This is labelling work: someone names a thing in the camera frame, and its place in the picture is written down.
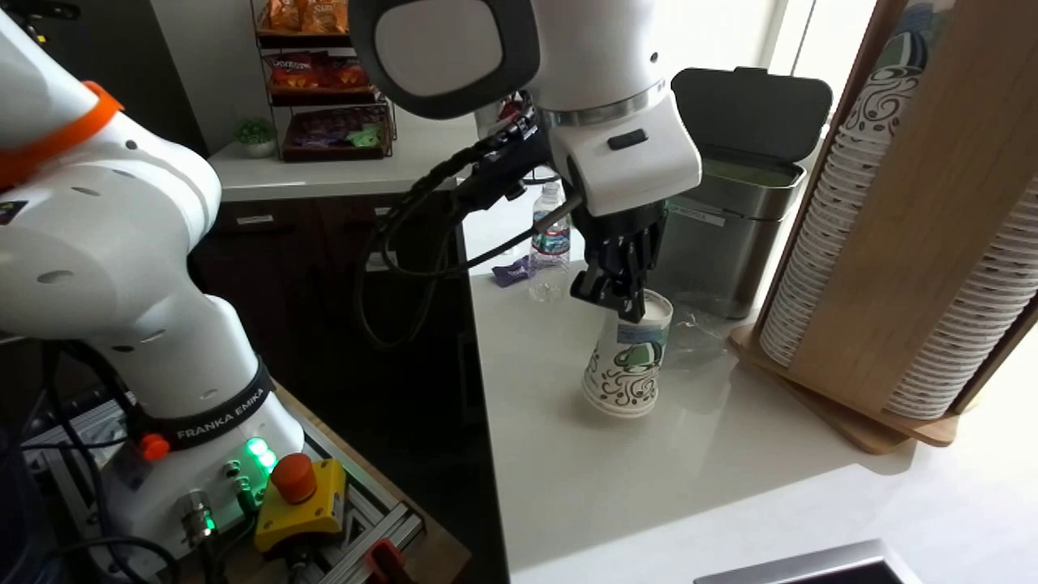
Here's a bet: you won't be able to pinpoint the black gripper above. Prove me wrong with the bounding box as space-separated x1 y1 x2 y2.
567 197 667 328

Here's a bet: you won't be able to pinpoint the printed white paper cup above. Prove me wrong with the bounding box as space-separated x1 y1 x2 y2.
578 285 680 425

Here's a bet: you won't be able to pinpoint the stacked white paper cups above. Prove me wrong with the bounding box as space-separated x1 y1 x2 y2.
883 171 1038 425
754 0 946 369

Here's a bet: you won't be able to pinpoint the wooden cup holder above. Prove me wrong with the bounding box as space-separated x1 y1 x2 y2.
731 0 1038 460

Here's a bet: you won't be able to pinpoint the clear plastic water bottle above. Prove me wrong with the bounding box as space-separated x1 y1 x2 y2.
530 179 578 267

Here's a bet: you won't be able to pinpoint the clear plastic zip bag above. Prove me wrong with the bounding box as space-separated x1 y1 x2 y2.
666 305 746 372

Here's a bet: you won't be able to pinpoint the purple crumpled wrapper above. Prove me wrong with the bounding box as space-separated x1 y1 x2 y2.
490 250 541 288

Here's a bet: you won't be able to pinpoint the steel trash bin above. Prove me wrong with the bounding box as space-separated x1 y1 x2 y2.
642 61 836 325

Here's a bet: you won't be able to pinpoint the green snack packet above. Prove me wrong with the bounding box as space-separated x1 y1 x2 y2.
344 122 386 153

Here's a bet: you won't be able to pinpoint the white framed window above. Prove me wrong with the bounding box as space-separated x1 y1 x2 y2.
660 0 883 122

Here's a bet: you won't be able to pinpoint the dark wooden cabinet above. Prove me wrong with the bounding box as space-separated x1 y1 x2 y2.
195 190 514 584

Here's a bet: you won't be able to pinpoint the wooden platform board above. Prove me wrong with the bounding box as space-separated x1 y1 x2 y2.
266 375 476 584

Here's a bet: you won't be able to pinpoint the dark countertop sink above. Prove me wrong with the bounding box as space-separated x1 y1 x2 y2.
687 539 909 584

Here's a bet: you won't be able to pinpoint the red clamp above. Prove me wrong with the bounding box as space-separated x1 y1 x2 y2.
362 535 412 584

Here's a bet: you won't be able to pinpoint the red snack packets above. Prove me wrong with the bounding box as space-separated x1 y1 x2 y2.
270 51 377 98

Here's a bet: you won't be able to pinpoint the yellow emergency stop button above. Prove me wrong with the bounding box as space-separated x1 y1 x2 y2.
251 451 355 558

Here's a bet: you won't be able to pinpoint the small potted green plant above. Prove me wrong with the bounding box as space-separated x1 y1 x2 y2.
230 112 283 163

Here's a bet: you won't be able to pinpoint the orange snack packets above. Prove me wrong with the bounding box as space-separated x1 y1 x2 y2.
263 0 355 34

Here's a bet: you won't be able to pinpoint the dark blue container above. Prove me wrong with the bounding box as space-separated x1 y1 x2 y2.
0 431 57 584

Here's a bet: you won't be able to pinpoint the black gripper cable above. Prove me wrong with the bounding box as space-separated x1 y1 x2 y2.
355 98 595 353

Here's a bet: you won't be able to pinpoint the aluminium frame rails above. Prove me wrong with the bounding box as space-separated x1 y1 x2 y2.
288 423 428 584

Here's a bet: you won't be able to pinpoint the black wire snack rack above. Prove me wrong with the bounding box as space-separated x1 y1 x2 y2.
245 0 400 166

